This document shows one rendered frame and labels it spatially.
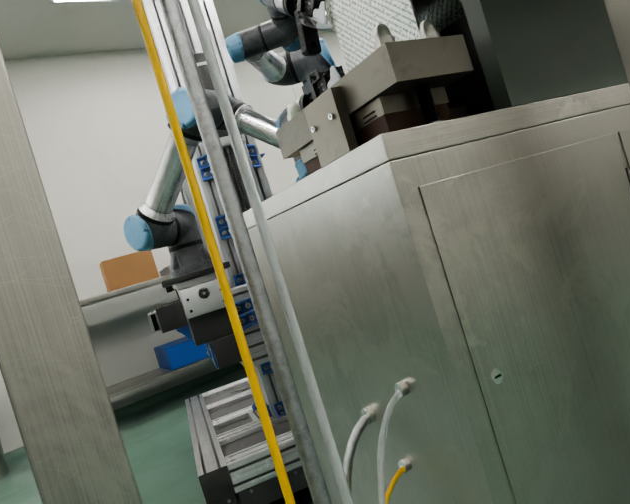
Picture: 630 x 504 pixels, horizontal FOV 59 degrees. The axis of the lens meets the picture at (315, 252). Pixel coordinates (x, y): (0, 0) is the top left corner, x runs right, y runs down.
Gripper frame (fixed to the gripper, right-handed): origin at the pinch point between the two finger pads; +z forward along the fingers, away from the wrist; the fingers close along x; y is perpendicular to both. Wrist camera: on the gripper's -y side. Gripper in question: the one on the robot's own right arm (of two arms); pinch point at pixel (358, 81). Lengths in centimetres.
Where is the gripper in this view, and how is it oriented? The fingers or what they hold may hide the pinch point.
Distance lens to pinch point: 126.2
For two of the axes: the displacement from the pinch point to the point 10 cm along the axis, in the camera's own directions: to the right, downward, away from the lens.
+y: -3.0, -9.5, -0.1
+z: 4.6, -1.4, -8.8
